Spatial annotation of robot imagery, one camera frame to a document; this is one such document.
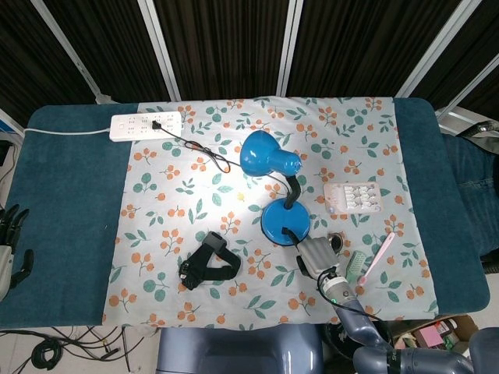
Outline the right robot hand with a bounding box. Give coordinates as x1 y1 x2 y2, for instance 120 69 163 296
282 228 340 280

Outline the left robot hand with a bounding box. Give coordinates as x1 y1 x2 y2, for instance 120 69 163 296
0 203 35 303

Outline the blue gooseneck desk lamp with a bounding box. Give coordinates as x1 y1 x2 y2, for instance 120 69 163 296
238 130 312 247

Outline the green hair brush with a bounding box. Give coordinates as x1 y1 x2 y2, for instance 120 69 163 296
345 250 368 288

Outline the pink toothbrush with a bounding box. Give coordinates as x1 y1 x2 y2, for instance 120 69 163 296
355 232 396 287

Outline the blister pack of hooks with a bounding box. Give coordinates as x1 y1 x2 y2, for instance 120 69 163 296
323 182 381 215

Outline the floral orange berry tablecloth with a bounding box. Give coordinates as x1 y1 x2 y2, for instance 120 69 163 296
101 96 441 326

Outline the teal table cover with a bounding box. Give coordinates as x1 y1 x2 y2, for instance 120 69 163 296
0 97 491 332

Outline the blue-grey robot torso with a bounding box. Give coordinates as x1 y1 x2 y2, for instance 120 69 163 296
155 323 324 374

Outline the cardboard box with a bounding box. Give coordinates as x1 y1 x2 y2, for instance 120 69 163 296
389 314 481 351

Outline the blue jeans person leg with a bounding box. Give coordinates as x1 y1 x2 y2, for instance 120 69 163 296
440 132 499 266

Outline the white power strip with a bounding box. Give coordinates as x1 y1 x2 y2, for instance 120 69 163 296
109 111 184 143

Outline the coiled black floor cable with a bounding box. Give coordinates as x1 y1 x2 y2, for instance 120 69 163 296
30 337 64 370

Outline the black elastic strap band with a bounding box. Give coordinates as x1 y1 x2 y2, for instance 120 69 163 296
179 231 242 291

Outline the white power strip cable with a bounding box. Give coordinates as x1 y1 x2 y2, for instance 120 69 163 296
23 125 112 138

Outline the black power cable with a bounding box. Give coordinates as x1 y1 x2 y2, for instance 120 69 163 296
151 120 290 192

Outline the silver aluminium frame post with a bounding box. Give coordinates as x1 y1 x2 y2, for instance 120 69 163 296
137 0 182 101
276 0 305 99
30 0 114 104
395 0 473 99
434 52 499 125

